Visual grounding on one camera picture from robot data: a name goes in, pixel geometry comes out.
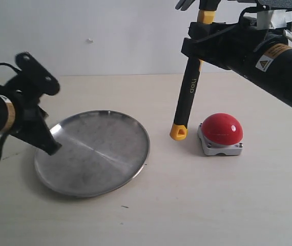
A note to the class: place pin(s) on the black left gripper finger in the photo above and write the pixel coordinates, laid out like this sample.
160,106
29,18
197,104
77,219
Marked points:
41,137

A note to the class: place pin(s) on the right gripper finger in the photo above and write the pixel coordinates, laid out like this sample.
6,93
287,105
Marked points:
204,40

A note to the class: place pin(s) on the white taped wrist camera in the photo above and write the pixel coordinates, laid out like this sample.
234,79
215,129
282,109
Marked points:
267,22

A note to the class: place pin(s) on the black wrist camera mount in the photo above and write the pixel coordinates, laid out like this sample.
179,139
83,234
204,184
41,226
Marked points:
31,82

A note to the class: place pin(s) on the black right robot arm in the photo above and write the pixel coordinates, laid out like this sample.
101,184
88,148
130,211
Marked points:
261,56

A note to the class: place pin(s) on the round stainless steel plate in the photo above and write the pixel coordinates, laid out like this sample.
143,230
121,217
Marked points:
101,151

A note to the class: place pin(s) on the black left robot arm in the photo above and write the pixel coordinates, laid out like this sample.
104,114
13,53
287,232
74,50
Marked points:
6,115

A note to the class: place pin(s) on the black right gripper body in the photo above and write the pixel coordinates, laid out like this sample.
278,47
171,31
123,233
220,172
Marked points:
228,45

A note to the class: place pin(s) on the yellow black claw hammer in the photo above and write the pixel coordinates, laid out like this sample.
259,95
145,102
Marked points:
179,129

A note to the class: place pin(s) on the red dome push button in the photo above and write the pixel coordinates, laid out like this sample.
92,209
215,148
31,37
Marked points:
221,134

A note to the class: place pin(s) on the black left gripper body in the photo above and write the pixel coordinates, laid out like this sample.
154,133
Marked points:
25,102

